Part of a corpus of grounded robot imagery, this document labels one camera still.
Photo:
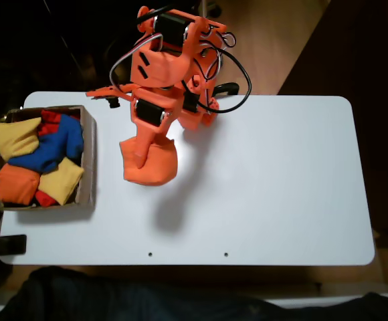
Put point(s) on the orange bean bag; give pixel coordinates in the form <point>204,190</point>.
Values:
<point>16,184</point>
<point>160,167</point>

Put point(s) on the cardboard box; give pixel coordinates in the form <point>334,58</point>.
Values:
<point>88,160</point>

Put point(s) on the blue bean bag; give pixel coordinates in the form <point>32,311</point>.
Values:
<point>60,140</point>

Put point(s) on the yellow bean bag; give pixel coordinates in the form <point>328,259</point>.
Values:
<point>13,140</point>
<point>62,182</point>

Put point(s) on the red bean bag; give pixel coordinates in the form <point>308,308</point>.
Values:
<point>45,199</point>
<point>48,122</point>

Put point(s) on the black table clamp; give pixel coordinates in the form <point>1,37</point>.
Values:
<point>230,87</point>
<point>10,244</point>

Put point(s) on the office chair base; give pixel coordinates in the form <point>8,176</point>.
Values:
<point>214,10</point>

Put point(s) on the person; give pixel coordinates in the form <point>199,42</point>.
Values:
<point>113,301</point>

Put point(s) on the orange camera mount with camera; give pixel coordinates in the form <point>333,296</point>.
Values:
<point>107,91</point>

